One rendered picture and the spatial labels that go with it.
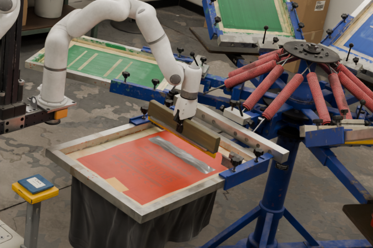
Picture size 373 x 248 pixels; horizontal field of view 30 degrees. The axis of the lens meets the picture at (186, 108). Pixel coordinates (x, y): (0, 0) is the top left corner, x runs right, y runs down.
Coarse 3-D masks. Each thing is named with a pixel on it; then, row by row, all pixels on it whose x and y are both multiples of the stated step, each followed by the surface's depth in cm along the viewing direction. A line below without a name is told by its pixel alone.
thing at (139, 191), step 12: (204, 156) 313; (216, 156) 315; (192, 168) 302; (216, 168) 305; (120, 180) 283; (132, 180) 284; (180, 180) 290; (192, 180) 292; (132, 192) 276; (144, 192) 278; (156, 192) 279; (168, 192) 281
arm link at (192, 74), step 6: (186, 66) 293; (192, 66) 293; (186, 72) 291; (192, 72) 290; (198, 72) 291; (186, 78) 292; (192, 78) 291; (198, 78) 292; (186, 84) 293; (192, 84) 292; (198, 84) 294; (186, 90) 294; (192, 90) 293; (198, 90) 296
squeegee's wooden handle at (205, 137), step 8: (152, 104) 313; (160, 104) 311; (152, 112) 314; (160, 112) 310; (168, 112) 307; (160, 120) 311; (168, 120) 308; (184, 120) 301; (184, 128) 302; (192, 128) 299; (200, 128) 296; (192, 136) 300; (200, 136) 296; (208, 136) 293; (216, 136) 292; (200, 144) 297; (208, 144) 294; (216, 144) 292; (216, 152) 295
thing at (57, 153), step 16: (128, 128) 318; (144, 128) 327; (208, 128) 332; (64, 144) 295; (80, 144) 298; (96, 144) 306; (224, 144) 323; (64, 160) 283; (80, 176) 277; (96, 176) 275; (96, 192) 272; (112, 192) 267; (192, 192) 277; (208, 192) 284; (128, 208) 260; (144, 208) 261; (160, 208) 263
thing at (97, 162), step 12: (168, 132) 329; (120, 144) 310; (132, 144) 312; (156, 144) 316; (180, 144) 320; (84, 156) 295; (96, 156) 297; (168, 156) 307; (96, 168) 288; (108, 168) 290; (120, 168) 291
